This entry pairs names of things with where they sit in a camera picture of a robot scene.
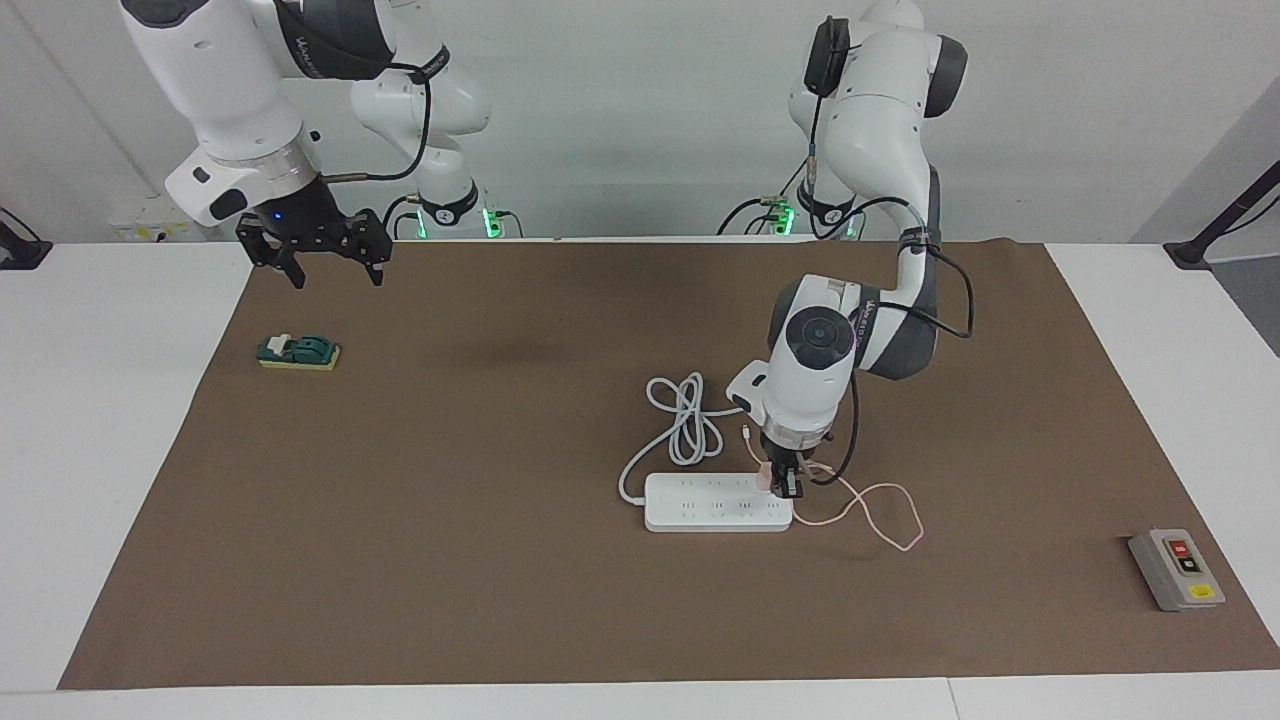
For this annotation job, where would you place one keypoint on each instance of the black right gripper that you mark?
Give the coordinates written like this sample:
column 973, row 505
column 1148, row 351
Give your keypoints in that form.
column 300, row 215

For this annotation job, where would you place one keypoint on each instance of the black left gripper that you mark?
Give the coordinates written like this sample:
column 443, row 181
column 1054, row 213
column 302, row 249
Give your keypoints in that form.
column 792, row 452

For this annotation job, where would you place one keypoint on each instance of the pink charger adapter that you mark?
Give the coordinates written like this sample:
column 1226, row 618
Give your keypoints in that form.
column 765, row 478

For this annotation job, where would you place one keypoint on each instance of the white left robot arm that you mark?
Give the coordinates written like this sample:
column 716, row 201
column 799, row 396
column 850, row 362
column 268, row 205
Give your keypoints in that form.
column 880, row 130

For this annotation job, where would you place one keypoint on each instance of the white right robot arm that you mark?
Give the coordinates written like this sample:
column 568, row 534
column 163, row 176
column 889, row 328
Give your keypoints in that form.
column 230, row 80

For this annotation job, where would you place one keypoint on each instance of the white power strip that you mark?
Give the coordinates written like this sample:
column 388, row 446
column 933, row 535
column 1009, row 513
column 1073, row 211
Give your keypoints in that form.
column 700, row 505

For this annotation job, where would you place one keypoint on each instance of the brown table mat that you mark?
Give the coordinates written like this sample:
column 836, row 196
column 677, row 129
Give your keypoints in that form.
column 400, row 600

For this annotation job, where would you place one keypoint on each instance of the black slanted stand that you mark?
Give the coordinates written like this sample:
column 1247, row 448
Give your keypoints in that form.
column 1225, row 220

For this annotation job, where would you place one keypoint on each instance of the green knife switch yellow base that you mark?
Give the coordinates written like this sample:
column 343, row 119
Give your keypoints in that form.
column 298, row 352

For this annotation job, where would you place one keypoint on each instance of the white wall outlet box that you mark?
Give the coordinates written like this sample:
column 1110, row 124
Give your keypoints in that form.
column 150, row 225

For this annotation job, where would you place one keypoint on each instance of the grey on-off switch box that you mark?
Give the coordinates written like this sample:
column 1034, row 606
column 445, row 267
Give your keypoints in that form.
column 1176, row 570

